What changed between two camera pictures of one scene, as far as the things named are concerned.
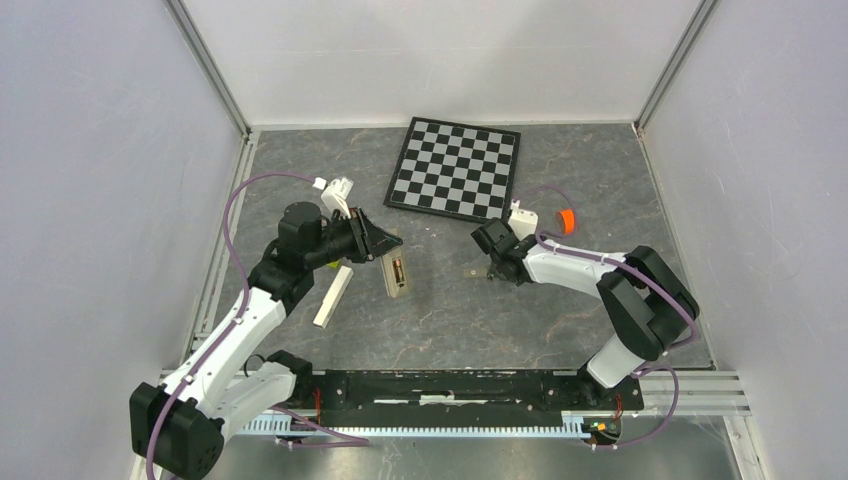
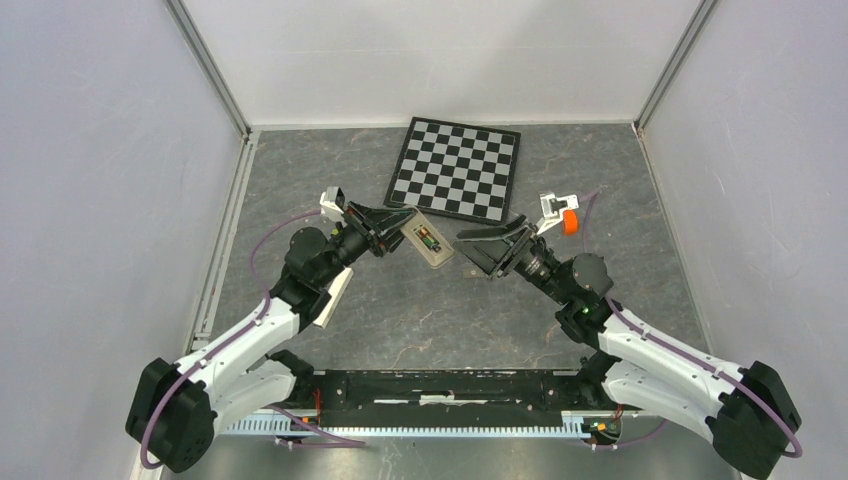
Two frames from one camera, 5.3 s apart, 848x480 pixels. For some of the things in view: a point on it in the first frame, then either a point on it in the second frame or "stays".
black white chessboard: (455, 170) stays
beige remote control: (395, 271) -> (426, 240)
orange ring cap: (566, 221) stays
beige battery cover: (474, 272) stays
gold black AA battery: (397, 270) -> (421, 235)
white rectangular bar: (333, 297) stays
